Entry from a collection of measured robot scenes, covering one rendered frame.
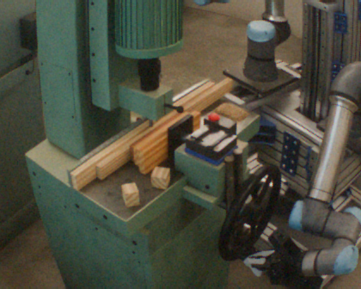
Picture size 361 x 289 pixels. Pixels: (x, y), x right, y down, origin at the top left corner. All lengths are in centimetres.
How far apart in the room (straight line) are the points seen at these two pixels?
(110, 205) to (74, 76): 39
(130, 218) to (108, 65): 40
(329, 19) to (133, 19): 83
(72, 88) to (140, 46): 30
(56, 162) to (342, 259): 97
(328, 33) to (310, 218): 82
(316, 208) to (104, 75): 67
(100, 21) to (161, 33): 19
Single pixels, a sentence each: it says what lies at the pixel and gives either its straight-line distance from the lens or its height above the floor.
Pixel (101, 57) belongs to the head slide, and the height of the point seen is 117.
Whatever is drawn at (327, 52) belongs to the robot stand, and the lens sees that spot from 181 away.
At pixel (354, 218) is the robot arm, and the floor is 94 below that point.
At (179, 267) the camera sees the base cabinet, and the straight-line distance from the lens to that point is 154.
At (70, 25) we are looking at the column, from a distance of 135.
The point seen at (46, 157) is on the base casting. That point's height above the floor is 80.
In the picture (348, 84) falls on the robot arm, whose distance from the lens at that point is 123.
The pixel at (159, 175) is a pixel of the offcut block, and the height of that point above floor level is 93.
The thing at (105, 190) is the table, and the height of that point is 90.
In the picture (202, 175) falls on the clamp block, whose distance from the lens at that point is 129.
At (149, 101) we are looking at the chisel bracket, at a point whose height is 105.
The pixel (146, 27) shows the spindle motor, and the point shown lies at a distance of 119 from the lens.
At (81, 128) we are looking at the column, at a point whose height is 93.
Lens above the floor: 172
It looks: 35 degrees down
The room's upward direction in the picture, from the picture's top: 1 degrees counter-clockwise
